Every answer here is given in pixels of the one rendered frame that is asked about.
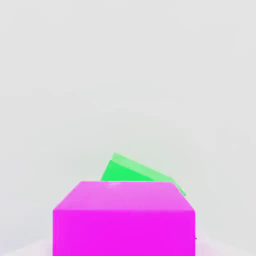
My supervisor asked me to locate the small magenta cube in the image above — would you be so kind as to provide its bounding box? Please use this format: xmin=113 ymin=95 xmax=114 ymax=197
xmin=52 ymin=180 xmax=196 ymax=256

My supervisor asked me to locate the small green cube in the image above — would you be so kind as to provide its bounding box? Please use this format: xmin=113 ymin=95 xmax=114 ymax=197
xmin=99 ymin=152 xmax=188 ymax=197

